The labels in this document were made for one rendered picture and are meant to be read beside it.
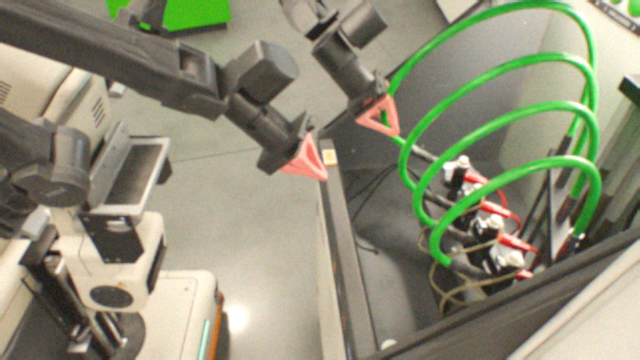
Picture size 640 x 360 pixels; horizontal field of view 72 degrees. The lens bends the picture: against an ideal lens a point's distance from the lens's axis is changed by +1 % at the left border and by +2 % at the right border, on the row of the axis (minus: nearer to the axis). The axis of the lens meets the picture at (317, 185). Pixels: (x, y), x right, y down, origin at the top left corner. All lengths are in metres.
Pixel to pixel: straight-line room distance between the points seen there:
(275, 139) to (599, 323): 0.48
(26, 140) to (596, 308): 0.77
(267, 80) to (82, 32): 0.21
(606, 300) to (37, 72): 0.86
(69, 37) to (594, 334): 0.70
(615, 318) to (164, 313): 1.40
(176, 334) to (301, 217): 0.93
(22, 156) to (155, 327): 1.08
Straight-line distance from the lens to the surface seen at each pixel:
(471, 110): 1.27
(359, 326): 0.83
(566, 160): 0.64
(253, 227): 2.25
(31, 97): 0.85
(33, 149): 0.71
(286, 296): 1.99
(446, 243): 0.93
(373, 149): 1.25
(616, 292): 0.65
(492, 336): 0.73
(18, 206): 0.82
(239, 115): 0.63
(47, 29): 0.55
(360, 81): 0.76
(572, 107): 0.70
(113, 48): 0.56
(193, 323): 1.66
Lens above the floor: 1.68
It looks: 43 degrees down
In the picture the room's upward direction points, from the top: straight up
